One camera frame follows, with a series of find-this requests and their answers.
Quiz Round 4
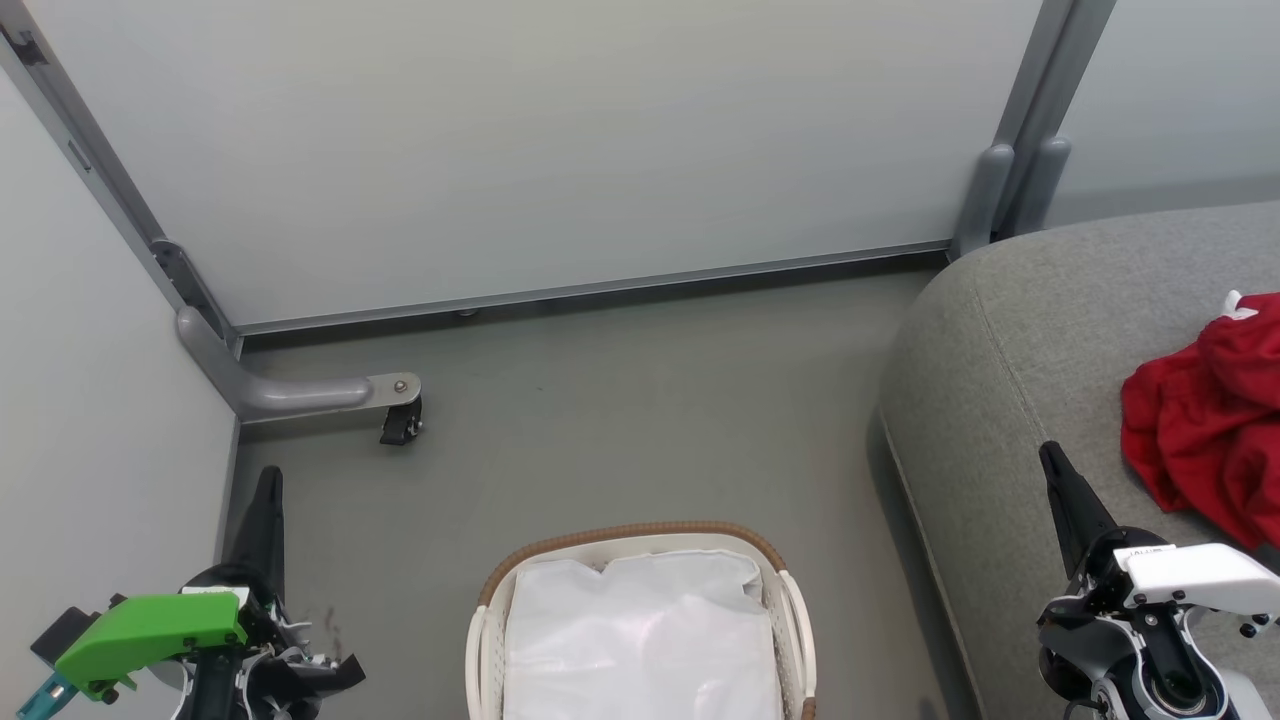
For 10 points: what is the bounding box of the grey partition post curved foot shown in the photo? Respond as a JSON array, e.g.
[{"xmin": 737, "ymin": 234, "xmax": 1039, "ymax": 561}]
[{"xmin": 0, "ymin": 0, "xmax": 423, "ymax": 423}]

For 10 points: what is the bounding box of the grey metal partition bottom rail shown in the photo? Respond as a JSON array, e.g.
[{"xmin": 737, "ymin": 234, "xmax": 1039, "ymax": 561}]
[{"xmin": 232, "ymin": 240, "xmax": 953, "ymax": 337}]

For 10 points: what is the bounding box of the grey fabric sofa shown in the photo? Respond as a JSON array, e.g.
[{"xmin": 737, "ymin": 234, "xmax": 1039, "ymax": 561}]
[{"xmin": 878, "ymin": 200, "xmax": 1280, "ymax": 720}]

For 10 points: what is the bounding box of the red clothing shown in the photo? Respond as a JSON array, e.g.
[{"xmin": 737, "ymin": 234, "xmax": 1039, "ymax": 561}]
[{"xmin": 1120, "ymin": 290, "xmax": 1280, "ymax": 551}]

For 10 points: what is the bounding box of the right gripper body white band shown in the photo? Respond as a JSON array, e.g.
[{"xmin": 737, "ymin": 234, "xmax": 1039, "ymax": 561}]
[{"xmin": 1060, "ymin": 525, "xmax": 1280, "ymax": 641}]

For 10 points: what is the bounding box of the black caster wheel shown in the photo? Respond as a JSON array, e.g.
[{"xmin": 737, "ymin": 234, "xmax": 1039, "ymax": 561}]
[{"xmin": 379, "ymin": 398, "xmax": 425, "ymax": 447}]

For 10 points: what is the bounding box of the white laundry basket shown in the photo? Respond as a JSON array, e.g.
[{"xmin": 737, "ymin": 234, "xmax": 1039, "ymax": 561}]
[{"xmin": 465, "ymin": 520, "xmax": 818, "ymax": 720}]

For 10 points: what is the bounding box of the grey metal partition post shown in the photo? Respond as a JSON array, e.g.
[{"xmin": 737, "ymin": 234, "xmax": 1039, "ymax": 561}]
[{"xmin": 948, "ymin": 0, "xmax": 1118, "ymax": 263}]

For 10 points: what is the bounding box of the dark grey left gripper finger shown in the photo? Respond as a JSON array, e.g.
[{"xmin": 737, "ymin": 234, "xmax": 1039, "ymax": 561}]
[{"xmin": 222, "ymin": 465, "xmax": 287, "ymax": 603}]

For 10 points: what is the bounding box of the teal plastic clip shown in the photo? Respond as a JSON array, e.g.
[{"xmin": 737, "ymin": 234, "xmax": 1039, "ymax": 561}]
[{"xmin": 15, "ymin": 670, "xmax": 77, "ymax": 720}]

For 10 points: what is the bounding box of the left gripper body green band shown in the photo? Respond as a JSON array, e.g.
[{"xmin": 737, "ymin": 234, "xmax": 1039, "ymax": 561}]
[{"xmin": 30, "ymin": 563, "xmax": 301, "ymax": 703}]

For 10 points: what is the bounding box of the white clothing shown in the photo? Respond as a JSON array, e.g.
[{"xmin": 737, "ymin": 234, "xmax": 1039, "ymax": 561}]
[{"xmin": 503, "ymin": 550, "xmax": 783, "ymax": 720}]

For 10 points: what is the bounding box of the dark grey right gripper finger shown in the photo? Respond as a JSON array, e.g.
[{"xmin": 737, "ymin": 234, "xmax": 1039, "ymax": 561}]
[{"xmin": 1038, "ymin": 441, "xmax": 1119, "ymax": 581}]

